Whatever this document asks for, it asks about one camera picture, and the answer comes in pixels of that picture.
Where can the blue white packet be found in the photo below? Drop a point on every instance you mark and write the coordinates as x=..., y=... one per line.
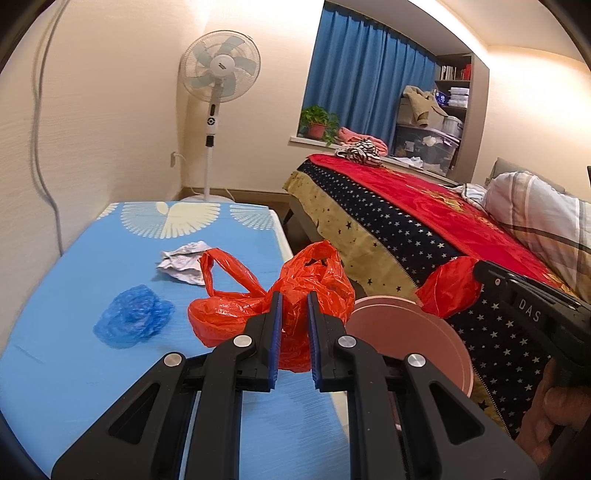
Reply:
x=442, y=98

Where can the light striped cloth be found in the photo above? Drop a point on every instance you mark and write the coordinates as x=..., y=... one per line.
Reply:
x=471, y=191

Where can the white crumpled cloth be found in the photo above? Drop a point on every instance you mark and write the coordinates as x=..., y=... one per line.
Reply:
x=413, y=161

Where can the pink folded cloth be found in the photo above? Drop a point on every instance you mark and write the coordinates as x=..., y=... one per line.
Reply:
x=355, y=136

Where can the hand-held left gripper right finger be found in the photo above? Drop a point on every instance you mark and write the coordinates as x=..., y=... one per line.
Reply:
x=313, y=332

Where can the blue bird-print table cloth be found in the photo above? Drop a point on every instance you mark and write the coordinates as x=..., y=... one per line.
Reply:
x=69, y=277

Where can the small red plastic bag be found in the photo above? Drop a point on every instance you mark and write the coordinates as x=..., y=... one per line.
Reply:
x=450, y=286

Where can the white crumpled plastic bag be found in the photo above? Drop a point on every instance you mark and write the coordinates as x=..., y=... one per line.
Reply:
x=182, y=263

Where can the red star-print blanket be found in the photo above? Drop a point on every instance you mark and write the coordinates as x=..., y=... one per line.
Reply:
x=415, y=203

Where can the stack of white boxes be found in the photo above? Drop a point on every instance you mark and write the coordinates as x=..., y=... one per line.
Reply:
x=459, y=97

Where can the beige jacket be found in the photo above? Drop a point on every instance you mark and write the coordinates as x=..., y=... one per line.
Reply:
x=418, y=104

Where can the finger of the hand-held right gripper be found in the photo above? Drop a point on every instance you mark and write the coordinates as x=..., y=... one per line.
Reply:
x=494, y=277

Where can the black white striped cloth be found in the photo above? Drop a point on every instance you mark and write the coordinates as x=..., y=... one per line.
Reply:
x=362, y=154

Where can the small low wall socket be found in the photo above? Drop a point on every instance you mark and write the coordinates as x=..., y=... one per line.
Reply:
x=175, y=159

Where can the grey bed frame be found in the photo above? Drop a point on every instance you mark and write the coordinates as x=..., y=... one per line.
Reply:
x=304, y=226

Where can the wooden bookshelf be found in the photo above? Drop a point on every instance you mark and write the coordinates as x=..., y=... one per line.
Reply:
x=480, y=115

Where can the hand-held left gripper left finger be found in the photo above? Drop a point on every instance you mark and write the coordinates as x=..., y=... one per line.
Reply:
x=276, y=332

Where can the orange plastic bag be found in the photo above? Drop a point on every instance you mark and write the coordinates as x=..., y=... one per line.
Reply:
x=231, y=314

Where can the grey bed headboard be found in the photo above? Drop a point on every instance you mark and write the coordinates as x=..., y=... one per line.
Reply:
x=508, y=168

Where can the plaid pillow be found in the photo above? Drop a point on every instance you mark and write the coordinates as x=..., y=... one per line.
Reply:
x=540, y=217

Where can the person's right hand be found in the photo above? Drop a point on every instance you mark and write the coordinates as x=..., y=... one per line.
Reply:
x=554, y=406

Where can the large clear storage box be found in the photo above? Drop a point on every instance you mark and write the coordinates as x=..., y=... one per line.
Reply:
x=425, y=147

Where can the potted green plant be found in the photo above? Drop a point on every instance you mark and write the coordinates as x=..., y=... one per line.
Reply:
x=316, y=130

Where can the row of books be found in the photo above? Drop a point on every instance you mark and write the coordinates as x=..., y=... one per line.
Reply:
x=455, y=73

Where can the blue curtain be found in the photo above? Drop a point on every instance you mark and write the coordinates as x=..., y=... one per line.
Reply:
x=369, y=69

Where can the white standing fan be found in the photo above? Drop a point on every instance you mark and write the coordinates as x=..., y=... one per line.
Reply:
x=219, y=64

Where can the blue plastic shoe cover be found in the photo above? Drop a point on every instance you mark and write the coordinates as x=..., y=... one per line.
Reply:
x=131, y=316

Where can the pink plastic bin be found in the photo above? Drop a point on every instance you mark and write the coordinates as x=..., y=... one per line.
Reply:
x=415, y=332

